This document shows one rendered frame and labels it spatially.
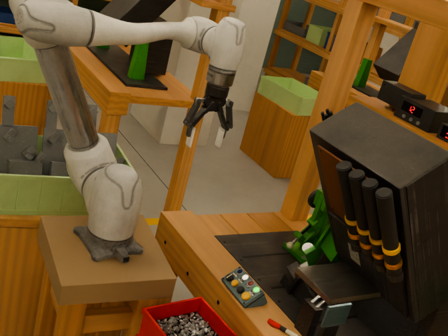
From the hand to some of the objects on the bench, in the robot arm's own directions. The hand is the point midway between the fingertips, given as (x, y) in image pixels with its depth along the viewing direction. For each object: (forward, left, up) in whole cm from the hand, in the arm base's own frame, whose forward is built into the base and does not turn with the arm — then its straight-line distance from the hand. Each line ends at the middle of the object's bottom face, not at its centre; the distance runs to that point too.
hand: (204, 141), depth 202 cm
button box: (+6, -34, -43) cm, 55 cm away
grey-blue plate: (+17, -63, -38) cm, 75 cm away
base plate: (+33, -56, -41) cm, 77 cm away
